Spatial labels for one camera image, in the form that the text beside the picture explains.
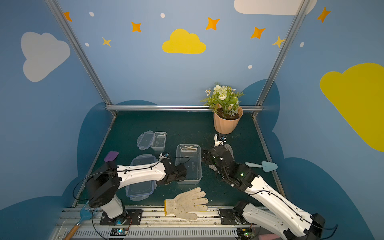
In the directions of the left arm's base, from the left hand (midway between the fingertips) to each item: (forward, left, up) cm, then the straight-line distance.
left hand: (158, 173), depth 83 cm
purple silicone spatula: (+13, +34, -6) cm, 37 cm away
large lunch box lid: (-9, +9, -4) cm, 14 cm away
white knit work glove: (-13, -18, -6) cm, 23 cm away
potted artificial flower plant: (+41, -43, +8) cm, 60 cm away
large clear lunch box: (+16, -17, -8) cm, 25 cm away
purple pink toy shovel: (-27, -55, -3) cm, 61 cm away
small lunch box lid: (+26, +16, -7) cm, 31 cm away
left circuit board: (-27, +16, -6) cm, 32 cm away
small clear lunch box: (+26, +5, -7) cm, 27 cm away
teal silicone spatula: (+10, -67, -8) cm, 68 cm away
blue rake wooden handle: (-21, +35, -5) cm, 41 cm away
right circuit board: (-26, -46, -6) cm, 53 cm away
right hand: (+7, -29, +18) cm, 34 cm away
